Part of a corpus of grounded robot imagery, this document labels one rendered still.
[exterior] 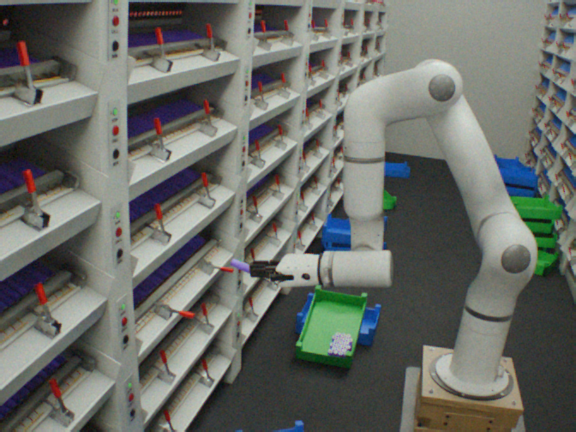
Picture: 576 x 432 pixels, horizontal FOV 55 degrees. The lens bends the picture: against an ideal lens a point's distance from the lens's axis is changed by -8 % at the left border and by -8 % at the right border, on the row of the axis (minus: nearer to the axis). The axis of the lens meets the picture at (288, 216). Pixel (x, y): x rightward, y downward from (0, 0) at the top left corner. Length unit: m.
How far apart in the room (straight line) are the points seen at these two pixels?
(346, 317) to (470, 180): 1.14
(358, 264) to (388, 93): 0.39
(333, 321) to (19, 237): 1.57
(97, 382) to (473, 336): 0.84
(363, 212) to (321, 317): 1.06
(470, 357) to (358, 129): 0.60
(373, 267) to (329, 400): 0.76
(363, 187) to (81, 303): 0.62
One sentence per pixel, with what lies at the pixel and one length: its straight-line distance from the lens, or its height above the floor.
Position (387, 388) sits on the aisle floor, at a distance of 2.09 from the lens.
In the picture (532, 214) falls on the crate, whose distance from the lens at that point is 3.27.
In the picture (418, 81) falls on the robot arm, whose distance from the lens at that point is 1.18.
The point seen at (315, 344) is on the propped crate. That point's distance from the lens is 2.22.
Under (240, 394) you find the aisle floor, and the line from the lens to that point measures 2.00.
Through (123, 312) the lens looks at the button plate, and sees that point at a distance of 1.21.
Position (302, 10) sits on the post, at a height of 1.20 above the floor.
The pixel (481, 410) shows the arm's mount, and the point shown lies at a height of 0.37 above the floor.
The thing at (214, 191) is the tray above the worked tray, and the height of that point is 0.69.
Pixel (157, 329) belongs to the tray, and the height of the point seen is 0.49.
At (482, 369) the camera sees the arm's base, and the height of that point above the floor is 0.44.
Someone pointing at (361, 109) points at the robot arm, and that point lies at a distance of 1.24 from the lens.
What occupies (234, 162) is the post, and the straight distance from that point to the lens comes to 1.71.
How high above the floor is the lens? 1.22
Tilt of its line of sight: 20 degrees down
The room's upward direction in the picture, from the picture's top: 4 degrees clockwise
